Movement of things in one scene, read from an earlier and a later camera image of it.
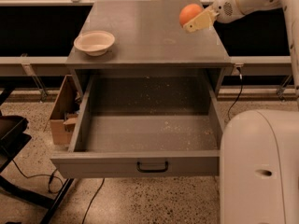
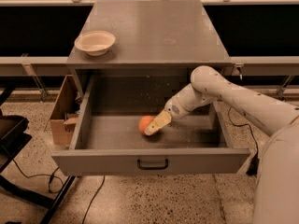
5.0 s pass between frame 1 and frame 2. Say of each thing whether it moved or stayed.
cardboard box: stayed
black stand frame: stayed
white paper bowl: stayed
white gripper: moved
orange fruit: moved
